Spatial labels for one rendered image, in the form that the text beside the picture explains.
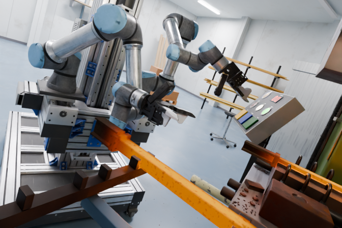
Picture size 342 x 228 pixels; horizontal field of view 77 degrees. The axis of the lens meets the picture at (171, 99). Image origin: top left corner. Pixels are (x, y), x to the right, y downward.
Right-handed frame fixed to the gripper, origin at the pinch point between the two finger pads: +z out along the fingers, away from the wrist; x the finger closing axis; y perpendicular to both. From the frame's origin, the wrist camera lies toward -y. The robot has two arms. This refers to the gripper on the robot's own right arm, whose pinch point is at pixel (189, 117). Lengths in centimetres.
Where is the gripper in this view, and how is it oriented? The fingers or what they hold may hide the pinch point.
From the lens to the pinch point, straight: 77.1
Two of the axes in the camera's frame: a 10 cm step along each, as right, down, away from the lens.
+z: 8.1, 3.7, -4.5
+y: -3.3, 9.3, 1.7
